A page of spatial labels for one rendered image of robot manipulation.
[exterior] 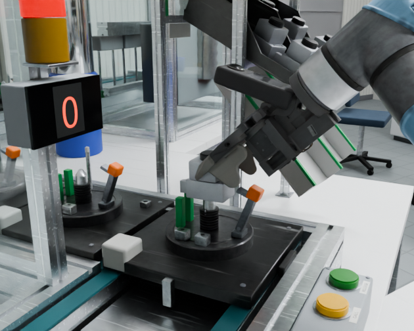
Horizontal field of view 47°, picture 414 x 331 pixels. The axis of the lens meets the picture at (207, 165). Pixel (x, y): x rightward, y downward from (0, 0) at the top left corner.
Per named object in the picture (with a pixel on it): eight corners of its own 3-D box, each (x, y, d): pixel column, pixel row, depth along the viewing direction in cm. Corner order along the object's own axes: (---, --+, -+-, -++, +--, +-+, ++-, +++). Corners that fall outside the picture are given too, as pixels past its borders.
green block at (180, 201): (185, 225, 77) (185, 196, 75) (182, 228, 75) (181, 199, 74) (179, 224, 77) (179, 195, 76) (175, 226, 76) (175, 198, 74)
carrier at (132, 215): (174, 210, 93) (173, 148, 89) (94, 265, 72) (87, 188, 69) (78, 190, 103) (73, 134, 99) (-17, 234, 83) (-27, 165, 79)
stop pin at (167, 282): (175, 303, 67) (175, 278, 66) (171, 308, 66) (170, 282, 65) (166, 301, 68) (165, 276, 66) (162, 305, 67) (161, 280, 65)
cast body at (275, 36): (280, 61, 93) (296, 27, 90) (265, 60, 90) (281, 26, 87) (253, 41, 98) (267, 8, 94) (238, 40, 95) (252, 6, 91)
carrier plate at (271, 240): (303, 236, 82) (303, 224, 81) (250, 310, 61) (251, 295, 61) (181, 211, 92) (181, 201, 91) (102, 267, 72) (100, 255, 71)
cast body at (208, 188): (235, 194, 74) (234, 150, 72) (223, 203, 71) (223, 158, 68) (188, 187, 78) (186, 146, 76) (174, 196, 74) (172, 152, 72)
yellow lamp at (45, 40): (79, 60, 57) (75, 18, 56) (48, 64, 53) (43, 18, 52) (47, 58, 59) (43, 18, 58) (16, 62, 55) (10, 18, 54)
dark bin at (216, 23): (325, 82, 94) (343, 47, 90) (294, 90, 84) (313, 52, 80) (220, 18, 105) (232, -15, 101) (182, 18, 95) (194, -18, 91)
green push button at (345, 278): (360, 284, 67) (361, 271, 66) (355, 298, 64) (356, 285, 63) (331, 277, 69) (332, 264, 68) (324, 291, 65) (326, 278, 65)
